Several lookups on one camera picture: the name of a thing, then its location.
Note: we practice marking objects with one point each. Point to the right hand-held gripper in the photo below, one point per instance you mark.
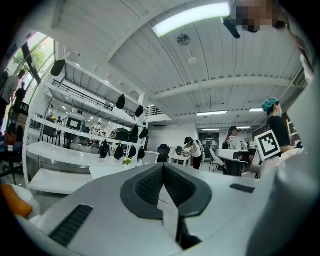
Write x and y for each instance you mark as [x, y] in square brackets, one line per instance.
[267, 146]

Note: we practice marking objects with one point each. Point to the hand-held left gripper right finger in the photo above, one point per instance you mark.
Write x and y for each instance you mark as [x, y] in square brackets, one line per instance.
[225, 212]

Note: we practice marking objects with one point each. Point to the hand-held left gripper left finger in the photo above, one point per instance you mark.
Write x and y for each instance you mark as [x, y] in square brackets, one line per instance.
[105, 225]

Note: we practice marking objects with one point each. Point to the person's right forearm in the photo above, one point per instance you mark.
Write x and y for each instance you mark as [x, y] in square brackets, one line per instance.
[271, 167]

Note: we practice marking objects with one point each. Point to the long ceiling tube light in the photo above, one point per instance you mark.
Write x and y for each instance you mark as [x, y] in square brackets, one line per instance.
[243, 127]
[190, 17]
[210, 129]
[212, 113]
[255, 110]

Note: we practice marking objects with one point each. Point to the white desk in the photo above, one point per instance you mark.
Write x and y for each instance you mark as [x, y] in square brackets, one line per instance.
[230, 153]

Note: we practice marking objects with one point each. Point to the person's torso in striped shirt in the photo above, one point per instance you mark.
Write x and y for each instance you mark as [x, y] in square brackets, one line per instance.
[305, 112]

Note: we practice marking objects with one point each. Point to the black double door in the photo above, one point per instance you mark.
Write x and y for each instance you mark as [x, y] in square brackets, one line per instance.
[208, 141]

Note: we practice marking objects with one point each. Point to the potted yellow-green plant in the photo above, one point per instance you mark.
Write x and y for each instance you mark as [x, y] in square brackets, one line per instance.
[127, 162]

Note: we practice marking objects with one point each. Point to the small white table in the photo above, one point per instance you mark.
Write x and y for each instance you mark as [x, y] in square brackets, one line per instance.
[180, 158]

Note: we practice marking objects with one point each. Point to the white office chair base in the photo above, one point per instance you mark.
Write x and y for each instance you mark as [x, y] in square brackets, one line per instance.
[151, 157]

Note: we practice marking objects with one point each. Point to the white shelving rack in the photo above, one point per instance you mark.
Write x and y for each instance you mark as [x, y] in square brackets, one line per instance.
[62, 155]

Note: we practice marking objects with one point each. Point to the black office chair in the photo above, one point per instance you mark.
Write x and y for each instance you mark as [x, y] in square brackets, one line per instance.
[163, 151]

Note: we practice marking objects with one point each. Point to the green black duffel bag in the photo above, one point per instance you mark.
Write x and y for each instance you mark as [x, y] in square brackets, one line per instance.
[120, 135]

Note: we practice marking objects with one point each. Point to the orange cushion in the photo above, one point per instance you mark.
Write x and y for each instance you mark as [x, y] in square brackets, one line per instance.
[12, 200]

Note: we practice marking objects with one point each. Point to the grey machine with white panel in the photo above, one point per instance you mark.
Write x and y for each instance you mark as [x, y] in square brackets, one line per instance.
[75, 122]

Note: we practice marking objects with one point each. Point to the black metal leg chair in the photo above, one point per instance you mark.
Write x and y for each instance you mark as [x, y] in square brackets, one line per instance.
[48, 131]

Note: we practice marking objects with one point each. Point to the white round ceiling lamp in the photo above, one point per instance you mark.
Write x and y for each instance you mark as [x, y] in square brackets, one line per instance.
[192, 61]

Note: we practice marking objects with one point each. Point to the black striped staircase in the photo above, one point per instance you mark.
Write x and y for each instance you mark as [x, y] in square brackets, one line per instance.
[155, 111]

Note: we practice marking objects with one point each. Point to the person's head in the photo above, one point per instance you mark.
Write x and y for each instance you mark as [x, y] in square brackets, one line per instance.
[257, 15]

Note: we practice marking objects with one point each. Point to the black metal railing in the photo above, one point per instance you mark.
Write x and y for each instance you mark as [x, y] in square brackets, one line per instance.
[82, 94]

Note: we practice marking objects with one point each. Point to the round ceiling fan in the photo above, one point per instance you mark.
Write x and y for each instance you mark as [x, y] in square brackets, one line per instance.
[183, 40]

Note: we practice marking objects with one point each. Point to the black mesh chair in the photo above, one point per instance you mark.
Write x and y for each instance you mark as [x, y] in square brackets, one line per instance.
[21, 108]

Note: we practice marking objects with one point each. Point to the black framed glass window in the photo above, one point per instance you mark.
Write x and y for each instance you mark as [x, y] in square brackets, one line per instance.
[37, 55]

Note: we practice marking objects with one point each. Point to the black head-worn camera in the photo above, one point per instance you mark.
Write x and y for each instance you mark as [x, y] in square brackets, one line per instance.
[231, 27]

